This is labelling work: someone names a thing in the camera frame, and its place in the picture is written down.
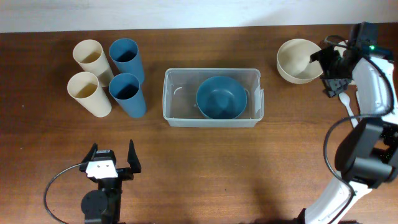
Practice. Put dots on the blue plastic cup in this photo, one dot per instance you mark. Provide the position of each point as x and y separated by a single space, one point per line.
126 56
126 89

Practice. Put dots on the front beige plastic cup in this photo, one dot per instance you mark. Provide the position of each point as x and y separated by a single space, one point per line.
85 88

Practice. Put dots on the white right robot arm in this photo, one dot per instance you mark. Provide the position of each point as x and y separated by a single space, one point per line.
367 157

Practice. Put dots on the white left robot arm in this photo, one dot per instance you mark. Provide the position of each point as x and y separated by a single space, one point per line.
103 205

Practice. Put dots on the beige plastic cup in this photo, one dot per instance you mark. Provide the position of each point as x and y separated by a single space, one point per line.
89 54
85 88

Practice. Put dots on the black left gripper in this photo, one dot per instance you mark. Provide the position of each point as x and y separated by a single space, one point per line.
127 173

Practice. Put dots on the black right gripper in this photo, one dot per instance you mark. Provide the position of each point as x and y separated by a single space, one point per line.
331 86

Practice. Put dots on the clear plastic container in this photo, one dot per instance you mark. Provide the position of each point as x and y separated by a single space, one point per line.
180 107

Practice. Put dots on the beige bowl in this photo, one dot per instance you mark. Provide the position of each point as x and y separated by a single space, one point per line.
293 61

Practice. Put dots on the white plastic spoon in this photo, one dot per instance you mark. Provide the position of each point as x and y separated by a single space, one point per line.
345 99

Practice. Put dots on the rear beige plastic cup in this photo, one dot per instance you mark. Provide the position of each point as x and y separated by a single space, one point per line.
89 54

